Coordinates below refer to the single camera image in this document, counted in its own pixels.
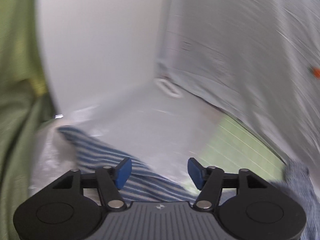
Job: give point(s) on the green grid bed sheet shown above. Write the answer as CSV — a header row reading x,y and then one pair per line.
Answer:
x,y
228,145

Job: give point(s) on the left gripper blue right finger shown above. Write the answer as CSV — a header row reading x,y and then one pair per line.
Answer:
x,y
209,181

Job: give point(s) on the green curtain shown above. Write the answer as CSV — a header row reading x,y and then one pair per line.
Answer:
x,y
25,105

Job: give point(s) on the grey carrot print fabric cover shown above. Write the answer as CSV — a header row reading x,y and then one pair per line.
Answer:
x,y
253,59

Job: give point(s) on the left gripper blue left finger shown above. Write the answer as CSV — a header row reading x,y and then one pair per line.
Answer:
x,y
110,181

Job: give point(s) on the blue plaid shirt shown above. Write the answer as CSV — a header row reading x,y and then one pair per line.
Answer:
x,y
297,185

